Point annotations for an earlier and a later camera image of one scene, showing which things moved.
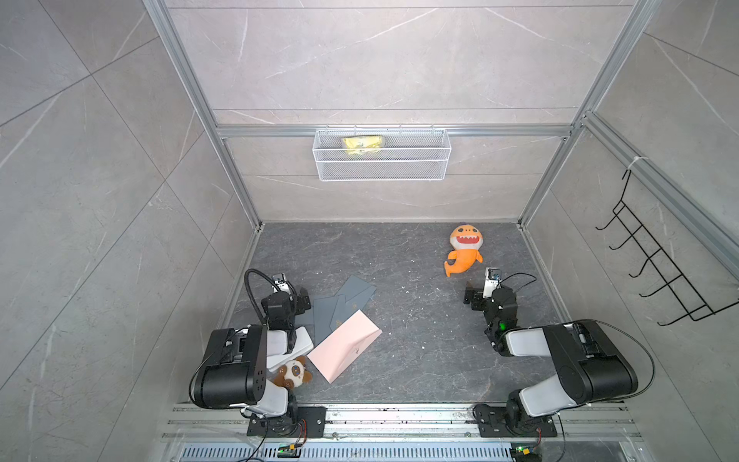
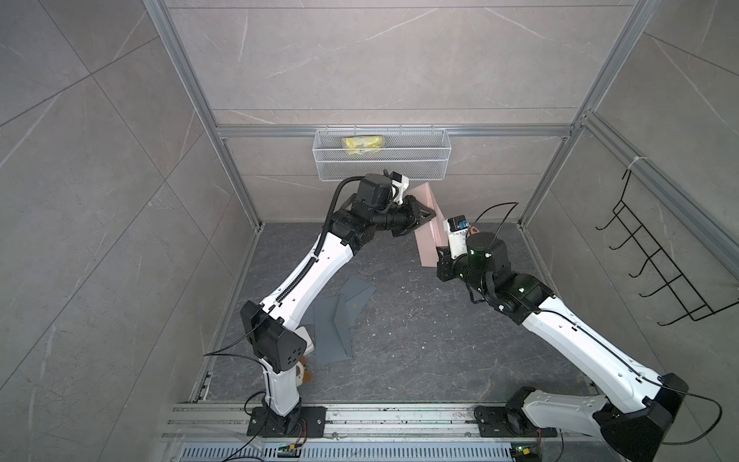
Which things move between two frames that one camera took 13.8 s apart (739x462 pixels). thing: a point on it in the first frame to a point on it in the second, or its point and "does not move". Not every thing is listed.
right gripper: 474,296 to 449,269
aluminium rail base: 399,434 does not move
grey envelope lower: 328,314 does not move
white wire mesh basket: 382,155 does not move
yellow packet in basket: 365,144 does not move
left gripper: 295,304 to 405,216
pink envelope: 340,349 to 431,235
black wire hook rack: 694,305 does not move
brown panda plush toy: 293,373 does not move
